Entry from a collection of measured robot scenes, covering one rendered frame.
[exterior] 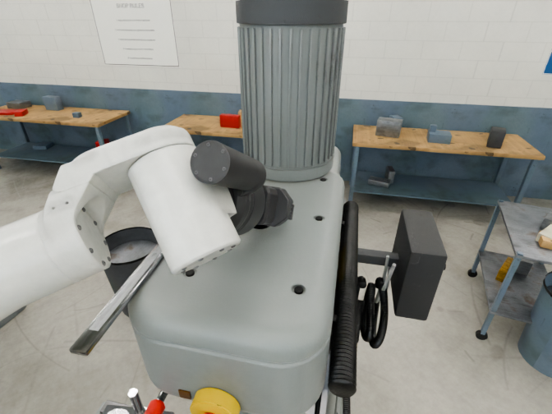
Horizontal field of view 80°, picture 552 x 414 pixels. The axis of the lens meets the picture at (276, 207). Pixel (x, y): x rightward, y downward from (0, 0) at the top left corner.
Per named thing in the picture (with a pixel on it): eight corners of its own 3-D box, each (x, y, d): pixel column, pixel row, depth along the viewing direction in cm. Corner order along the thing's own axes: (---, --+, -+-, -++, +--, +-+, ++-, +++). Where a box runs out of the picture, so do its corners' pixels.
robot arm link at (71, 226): (227, 219, 33) (92, 282, 30) (190, 144, 35) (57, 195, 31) (227, 204, 27) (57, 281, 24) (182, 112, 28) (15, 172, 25)
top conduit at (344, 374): (354, 401, 41) (358, 384, 39) (320, 393, 41) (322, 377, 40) (357, 213, 78) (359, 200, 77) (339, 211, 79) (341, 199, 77)
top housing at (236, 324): (319, 438, 41) (331, 356, 33) (131, 393, 46) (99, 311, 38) (339, 228, 80) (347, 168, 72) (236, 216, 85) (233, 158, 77)
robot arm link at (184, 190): (209, 265, 38) (145, 287, 27) (172, 183, 39) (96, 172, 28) (296, 219, 35) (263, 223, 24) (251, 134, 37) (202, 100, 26)
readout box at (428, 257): (431, 323, 82) (454, 257, 72) (393, 317, 84) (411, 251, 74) (419, 270, 99) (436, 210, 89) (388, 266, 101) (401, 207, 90)
